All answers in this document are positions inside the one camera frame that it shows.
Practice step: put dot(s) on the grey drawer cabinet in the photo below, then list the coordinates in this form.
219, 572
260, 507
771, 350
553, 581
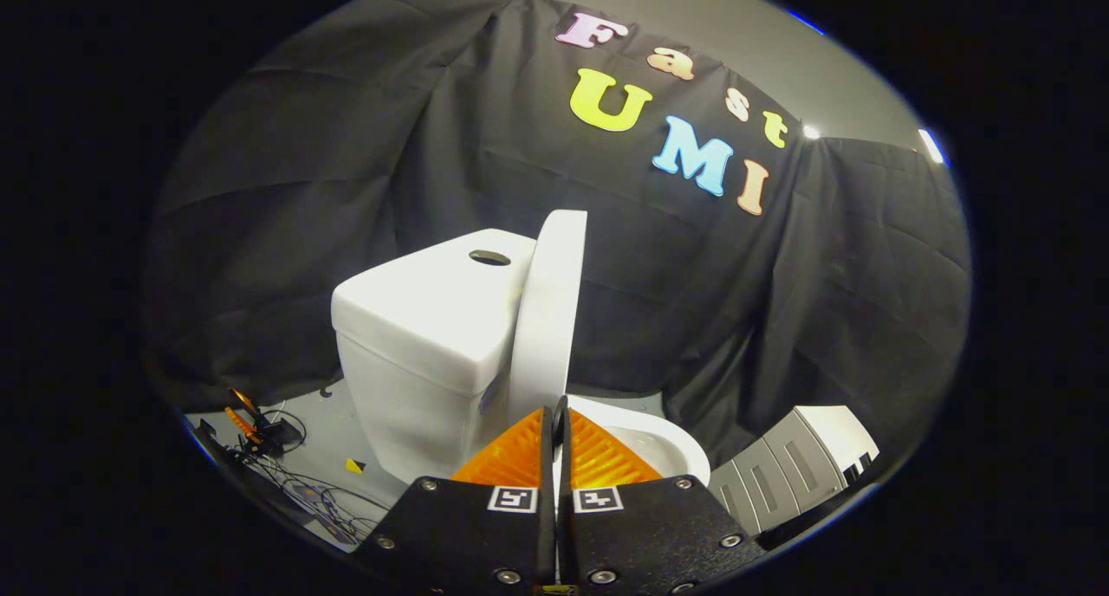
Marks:
784, 470

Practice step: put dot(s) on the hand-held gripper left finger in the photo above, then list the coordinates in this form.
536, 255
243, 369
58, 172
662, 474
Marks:
468, 535

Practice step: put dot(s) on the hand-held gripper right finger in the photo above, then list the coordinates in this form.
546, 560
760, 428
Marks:
645, 535

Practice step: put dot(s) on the small ceiling light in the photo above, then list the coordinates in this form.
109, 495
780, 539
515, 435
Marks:
931, 145

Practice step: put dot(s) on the black backdrop cloth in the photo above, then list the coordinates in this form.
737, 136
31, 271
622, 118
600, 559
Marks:
346, 163

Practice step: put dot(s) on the white toilet bowl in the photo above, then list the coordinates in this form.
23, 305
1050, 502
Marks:
671, 444

